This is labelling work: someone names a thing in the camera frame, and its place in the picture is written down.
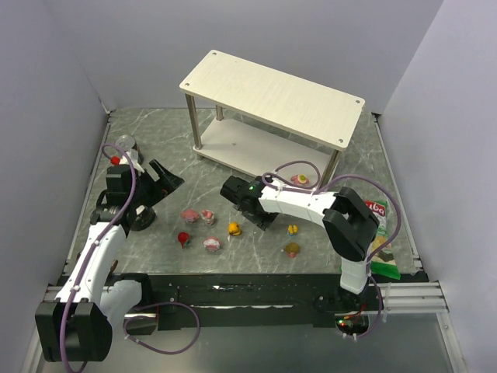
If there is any pink toy with green hat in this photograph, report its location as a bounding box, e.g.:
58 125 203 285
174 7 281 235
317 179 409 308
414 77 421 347
290 174 310 186

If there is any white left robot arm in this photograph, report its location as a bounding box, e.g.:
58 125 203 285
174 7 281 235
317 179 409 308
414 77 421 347
35 159 184 363

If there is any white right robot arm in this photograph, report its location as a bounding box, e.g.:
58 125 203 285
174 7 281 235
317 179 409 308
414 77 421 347
220 176 379 295

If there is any two-tier white wooden shelf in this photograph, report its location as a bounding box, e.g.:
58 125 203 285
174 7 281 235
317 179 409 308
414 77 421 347
179 50 365 185

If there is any yellow duck burger toy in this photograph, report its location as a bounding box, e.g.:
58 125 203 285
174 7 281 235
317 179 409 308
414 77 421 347
228 221 242 236

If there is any small yellow blue toy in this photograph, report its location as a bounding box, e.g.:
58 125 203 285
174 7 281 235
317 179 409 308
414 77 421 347
287 225 299 237

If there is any pink white stacked toy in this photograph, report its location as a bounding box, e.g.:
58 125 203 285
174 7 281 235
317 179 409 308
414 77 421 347
201 209 216 225

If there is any pink round toy left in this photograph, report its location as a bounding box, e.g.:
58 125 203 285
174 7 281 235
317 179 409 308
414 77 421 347
180 209 200 224

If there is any olive brown pink toy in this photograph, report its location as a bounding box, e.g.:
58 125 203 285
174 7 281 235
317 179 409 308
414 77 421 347
283 242 301 258

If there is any pink white lying toy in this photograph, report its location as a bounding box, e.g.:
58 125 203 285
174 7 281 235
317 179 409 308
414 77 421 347
203 237 222 252

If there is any small dark metal can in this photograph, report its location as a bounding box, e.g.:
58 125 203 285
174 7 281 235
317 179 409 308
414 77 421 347
114 134 144 164

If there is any red cherry toy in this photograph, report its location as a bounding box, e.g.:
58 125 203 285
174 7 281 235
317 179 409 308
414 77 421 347
177 232 190 249

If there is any brown snack packet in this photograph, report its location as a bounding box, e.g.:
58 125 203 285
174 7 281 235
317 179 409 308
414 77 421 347
109 260 118 275

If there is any green cassava chips bag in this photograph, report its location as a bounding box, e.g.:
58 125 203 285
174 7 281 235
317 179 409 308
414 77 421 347
365 200 401 280

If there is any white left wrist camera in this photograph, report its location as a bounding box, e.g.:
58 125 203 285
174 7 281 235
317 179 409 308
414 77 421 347
120 149 144 173

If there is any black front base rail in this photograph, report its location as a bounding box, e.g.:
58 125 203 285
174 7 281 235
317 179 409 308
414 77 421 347
95 273 428 332

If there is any lower purple cable loop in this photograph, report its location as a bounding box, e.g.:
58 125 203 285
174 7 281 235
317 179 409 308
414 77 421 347
123 301 200 355

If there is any aluminium frame rail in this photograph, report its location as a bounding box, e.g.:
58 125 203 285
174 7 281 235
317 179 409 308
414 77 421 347
379 282 449 314

